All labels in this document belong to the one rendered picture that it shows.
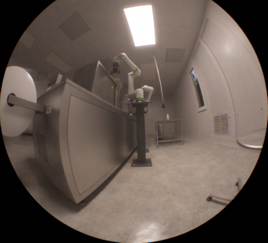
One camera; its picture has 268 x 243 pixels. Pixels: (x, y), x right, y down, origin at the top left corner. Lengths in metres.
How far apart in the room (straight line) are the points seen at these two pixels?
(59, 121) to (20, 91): 0.38
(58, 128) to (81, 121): 0.16
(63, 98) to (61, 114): 0.07
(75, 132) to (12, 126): 0.44
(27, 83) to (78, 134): 0.49
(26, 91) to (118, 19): 2.05
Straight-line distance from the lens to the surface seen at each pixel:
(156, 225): 0.63
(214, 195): 0.74
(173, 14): 2.34
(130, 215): 0.66
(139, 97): 1.29
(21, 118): 0.66
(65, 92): 0.46
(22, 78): 0.70
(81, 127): 0.52
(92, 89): 0.89
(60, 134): 0.44
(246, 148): 0.44
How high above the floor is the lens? 0.57
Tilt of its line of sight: 12 degrees up
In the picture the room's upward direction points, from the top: 2 degrees counter-clockwise
